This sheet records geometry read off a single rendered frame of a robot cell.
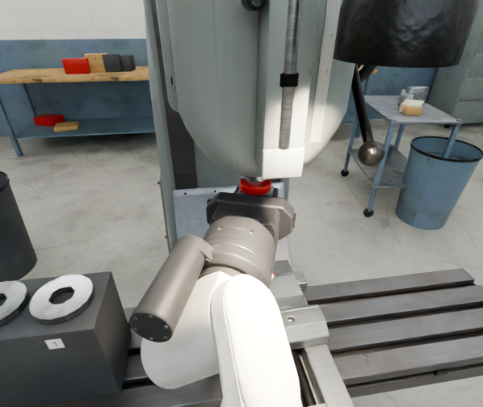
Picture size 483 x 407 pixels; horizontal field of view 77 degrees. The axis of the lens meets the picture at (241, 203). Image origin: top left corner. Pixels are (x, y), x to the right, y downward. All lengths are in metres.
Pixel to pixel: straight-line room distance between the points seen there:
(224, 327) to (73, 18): 4.66
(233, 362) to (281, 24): 0.24
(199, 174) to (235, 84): 0.56
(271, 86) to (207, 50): 0.07
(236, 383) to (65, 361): 0.41
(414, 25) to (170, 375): 0.30
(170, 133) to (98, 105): 4.12
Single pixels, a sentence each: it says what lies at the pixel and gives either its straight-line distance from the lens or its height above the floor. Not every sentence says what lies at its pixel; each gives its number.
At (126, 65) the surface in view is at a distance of 4.19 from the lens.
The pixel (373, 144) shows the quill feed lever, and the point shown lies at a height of 1.35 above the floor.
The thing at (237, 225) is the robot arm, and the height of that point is 1.28.
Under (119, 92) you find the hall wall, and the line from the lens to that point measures 4.77.
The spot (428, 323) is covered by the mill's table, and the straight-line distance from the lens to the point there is 0.82.
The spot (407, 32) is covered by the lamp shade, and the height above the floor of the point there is 1.47.
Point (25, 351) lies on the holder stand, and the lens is 0.59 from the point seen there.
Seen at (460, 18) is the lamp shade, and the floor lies 1.47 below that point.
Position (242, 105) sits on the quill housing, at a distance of 0.31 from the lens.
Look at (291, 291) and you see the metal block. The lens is 0.59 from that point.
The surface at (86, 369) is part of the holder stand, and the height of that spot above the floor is 0.99.
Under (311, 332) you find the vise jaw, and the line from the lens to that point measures 0.59.
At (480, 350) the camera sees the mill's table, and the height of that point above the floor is 0.90.
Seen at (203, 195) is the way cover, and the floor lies 1.04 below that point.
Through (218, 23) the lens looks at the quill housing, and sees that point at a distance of 0.30.
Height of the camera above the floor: 1.48
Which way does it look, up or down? 32 degrees down
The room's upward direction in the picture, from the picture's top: straight up
